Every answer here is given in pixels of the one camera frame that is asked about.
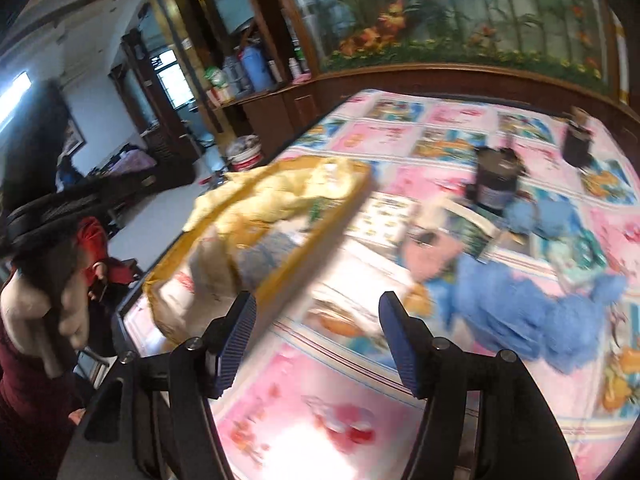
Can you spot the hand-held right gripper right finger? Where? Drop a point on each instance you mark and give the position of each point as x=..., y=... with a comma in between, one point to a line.
x=400, y=347

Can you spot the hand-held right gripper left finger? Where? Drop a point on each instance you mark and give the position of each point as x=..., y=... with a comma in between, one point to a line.
x=235, y=342

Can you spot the white plastic packet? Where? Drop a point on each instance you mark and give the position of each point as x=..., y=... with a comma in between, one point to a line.
x=205, y=275

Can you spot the yellow basket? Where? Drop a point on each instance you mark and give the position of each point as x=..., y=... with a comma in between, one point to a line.
x=320, y=240

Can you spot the yellow towel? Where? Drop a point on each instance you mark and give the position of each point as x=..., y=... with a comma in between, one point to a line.
x=270, y=195

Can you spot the person's left hand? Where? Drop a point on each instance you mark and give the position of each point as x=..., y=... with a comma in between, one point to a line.
x=22, y=310

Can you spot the printed pink tablecloth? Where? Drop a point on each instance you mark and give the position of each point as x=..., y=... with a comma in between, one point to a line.
x=310, y=375

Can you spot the pink cloth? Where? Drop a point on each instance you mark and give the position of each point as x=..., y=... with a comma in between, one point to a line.
x=430, y=257

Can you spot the large blue towel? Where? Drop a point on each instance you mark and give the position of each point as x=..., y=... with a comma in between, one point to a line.
x=505, y=305

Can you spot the printed paper leaflet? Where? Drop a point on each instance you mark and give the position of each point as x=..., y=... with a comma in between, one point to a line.
x=385, y=216

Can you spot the green packet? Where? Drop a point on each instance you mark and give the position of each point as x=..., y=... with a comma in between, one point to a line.
x=470, y=230

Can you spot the red and white bucket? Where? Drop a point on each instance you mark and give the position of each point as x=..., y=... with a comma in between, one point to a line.
x=245, y=156

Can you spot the black cylinder with label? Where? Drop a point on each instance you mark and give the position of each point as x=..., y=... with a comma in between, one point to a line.
x=495, y=180

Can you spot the small blue towel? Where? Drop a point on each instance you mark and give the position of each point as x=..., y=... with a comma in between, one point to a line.
x=540, y=215

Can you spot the teal tissue pack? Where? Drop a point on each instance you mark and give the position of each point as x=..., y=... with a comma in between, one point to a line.
x=582, y=260

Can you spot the green bag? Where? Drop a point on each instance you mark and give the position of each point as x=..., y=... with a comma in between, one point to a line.
x=216, y=79

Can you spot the blue thermos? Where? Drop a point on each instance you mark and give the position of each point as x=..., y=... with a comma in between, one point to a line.
x=256, y=67

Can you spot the black cylinder with wooden knob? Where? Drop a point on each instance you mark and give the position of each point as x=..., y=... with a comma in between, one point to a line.
x=577, y=147

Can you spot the small white bottle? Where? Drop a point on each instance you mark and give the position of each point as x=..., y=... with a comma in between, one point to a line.
x=293, y=66

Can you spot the glass cabinet with artificial flowers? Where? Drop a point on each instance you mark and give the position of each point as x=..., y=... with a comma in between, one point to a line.
x=475, y=10

